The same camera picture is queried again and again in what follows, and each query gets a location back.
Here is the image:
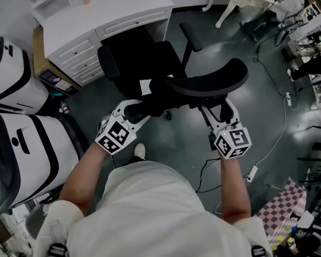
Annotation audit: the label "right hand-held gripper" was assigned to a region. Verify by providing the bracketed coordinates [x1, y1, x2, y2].
[199, 99, 253, 160]

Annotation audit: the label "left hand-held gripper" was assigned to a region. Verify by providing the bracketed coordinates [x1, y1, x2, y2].
[95, 99, 152, 155]

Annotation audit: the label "black office chair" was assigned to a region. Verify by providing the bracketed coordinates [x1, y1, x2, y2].
[97, 22, 249, 122]

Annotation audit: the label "person's left forearm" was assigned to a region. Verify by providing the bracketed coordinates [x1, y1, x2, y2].
[58, 143, 112, 216]

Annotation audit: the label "person's right forearm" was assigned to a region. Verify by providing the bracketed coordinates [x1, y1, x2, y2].
[219, 154, 252, 224]

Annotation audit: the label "white desk with drawers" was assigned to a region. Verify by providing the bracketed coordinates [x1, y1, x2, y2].
[41, 0, 176, 87]

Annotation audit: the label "white shelf unit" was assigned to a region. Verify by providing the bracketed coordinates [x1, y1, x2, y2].
[16, 0, 78, 20]

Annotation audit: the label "person's left white shoe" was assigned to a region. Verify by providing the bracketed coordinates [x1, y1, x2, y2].
[133, 142, 146, 160]

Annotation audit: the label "person's black trousers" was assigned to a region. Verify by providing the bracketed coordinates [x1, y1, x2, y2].
[121, 155, 143, 169]

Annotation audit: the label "person's white shirt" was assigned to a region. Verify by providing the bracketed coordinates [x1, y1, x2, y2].
[36, 161, 273, 257]

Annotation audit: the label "large white black robot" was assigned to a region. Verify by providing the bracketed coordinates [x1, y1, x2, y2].
[0, 36, 49, 115]
[0, 112, 85, 215]

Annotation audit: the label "brown cardboard box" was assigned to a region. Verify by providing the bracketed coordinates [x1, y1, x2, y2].
[33, 27, 83, 97]

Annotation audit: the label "pink checkered cloth table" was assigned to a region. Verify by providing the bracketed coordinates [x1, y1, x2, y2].
[254, 179, 308, 251]

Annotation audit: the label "white shade table lamp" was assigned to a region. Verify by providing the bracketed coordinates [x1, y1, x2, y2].
[291, 210, 316, 229]

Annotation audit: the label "black floor cable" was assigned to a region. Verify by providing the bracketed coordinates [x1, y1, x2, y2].
[253, 36, 287, 96]

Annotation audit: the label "white power cable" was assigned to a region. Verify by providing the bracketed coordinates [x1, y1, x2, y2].
[256, 100, 289, 169]

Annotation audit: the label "black metal frame stand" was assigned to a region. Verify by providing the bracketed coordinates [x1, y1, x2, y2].
[296, 126, 321, 183]

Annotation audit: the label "black shoulder strap buckle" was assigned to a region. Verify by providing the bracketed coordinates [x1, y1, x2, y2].
[250, 245, 266, 257]
[48, 244, 69, 257]

